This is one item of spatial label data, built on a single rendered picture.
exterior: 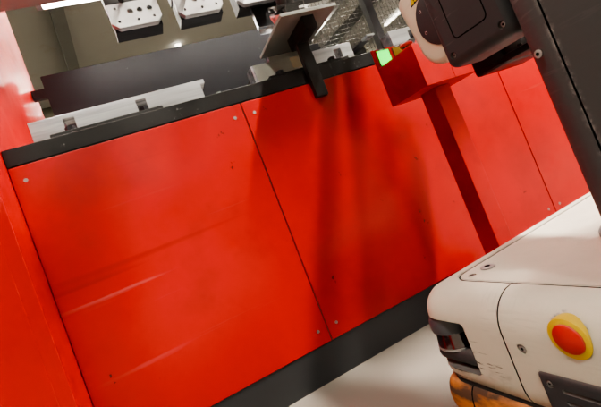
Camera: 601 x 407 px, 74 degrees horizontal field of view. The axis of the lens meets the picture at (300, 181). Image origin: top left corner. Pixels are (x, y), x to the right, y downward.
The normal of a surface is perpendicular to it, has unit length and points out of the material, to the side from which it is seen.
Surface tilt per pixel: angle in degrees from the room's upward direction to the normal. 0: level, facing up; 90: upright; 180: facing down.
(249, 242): 90
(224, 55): 90
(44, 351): 90
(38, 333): 90
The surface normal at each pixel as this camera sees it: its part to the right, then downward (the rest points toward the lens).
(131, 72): 0.30, -0.15
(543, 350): -0.85, 0.32
